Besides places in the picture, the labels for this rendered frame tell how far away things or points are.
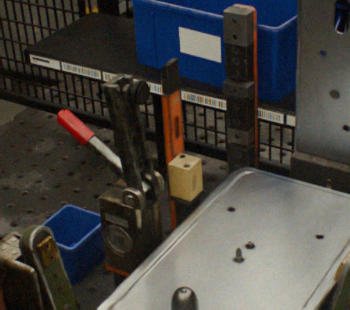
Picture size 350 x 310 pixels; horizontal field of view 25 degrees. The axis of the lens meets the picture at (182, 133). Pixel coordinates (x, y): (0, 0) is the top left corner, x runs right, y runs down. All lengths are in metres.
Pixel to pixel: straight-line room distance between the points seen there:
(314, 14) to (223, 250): 0.34
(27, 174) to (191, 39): 0.61
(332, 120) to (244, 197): 0.17
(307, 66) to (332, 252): 0.28
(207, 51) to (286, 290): 0.51
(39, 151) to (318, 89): 0.88
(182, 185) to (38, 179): 0.73
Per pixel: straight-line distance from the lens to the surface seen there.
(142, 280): 0.98
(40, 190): 1.72
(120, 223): 1.05
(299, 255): 1.01
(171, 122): 1.07
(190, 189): 1.07
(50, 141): 1.89
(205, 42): 1.32
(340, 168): 1.18
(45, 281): 0.92
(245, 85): 1.24
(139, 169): 1.02
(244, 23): 1.19
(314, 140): 1.19
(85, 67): 1.46
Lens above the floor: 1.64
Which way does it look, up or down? 30 degrees down
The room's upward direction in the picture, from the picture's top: 4 degrees counter-clockwise
